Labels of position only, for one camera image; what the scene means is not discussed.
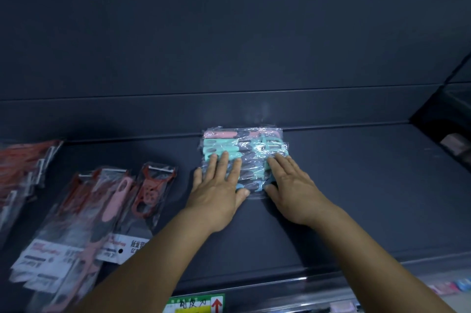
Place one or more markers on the person's left hand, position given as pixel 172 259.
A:
pixel 215 200

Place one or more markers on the person's right hand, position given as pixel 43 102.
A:
pixel 294 193

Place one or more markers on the person's left thumb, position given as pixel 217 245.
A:
pixel 243 195

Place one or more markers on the person's left little finger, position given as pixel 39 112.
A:
pixel 198 178

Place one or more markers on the person's right middle finger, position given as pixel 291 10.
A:
pixel 283 162

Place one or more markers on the person's right thumb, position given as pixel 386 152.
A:
pixel 271 191

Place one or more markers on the person's left middle finger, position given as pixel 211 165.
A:
pixel 222 165

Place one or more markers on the person's right little finger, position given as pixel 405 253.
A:
pixel 302 174

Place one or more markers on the clear bag of pastel peelers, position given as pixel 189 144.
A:
pixel 243 147

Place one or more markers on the person's left forearm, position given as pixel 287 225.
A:
pixel 147 272

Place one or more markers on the person's right forearm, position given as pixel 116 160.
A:
pixel 371 261

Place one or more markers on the red round-holed peeler packet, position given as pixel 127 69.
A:
pixel 147 198

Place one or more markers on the pink peeler packet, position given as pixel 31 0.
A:
pixel 112 206

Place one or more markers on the green and white shelf label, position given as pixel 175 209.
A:
pixel 197 304

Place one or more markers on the pile of red peeler packets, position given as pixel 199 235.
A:
pixel 22 173

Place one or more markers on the pink and blue packets row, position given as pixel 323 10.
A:
pixel 447 286

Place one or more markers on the clear shelf price rail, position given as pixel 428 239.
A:
pixel 331 290

